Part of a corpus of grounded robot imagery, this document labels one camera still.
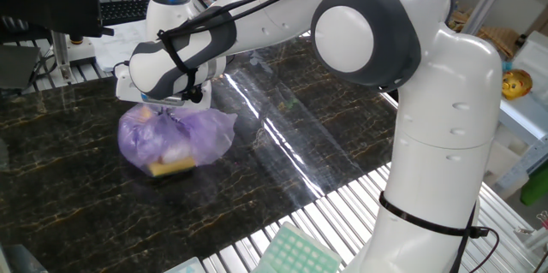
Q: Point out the aluminium monitor stand post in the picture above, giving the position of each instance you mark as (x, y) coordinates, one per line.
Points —
(62, 57)

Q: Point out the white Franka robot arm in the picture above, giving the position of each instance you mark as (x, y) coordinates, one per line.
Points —
(441, 136)

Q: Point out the purple plastic bag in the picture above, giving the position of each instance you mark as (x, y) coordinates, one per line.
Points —
(141, 140)

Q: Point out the white base with orange knob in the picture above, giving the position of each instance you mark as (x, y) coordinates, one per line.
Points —
(81, 52)

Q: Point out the silver camera box on gripper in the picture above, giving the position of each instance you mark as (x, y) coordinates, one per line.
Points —
(164, 99)

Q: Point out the dark grey flat box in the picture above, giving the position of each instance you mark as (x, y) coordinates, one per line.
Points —
(17, 65)

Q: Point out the light blue plastic box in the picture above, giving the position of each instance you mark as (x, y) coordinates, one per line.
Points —
(186, 266)

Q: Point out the black keyboard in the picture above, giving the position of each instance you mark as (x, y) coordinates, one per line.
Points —
(124, 10)

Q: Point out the white paper stack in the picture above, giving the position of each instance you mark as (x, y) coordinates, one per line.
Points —
(120, 44)

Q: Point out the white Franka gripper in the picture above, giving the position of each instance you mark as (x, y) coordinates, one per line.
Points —
(124, 89)

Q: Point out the yellow toy figure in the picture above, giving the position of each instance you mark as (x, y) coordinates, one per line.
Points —
(516, 84)

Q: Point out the binder clips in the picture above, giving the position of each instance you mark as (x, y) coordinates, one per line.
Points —
(543, 219)

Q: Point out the green pipette tip rack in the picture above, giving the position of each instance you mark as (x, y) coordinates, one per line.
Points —
(295, 251)

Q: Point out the grey metal shelf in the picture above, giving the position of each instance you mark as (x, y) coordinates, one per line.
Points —
(526, 123)

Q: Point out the green plastic object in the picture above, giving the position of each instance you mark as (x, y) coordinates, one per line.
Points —
(535, 185)

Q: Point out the yellow sponge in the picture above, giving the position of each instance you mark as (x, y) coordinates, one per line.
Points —
(171, 167)

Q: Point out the black marble pattern mat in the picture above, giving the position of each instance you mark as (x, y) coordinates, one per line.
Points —
(128, 221)

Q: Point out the diagonal aluminium strut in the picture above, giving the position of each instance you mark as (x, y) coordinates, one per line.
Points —
(488, 1)

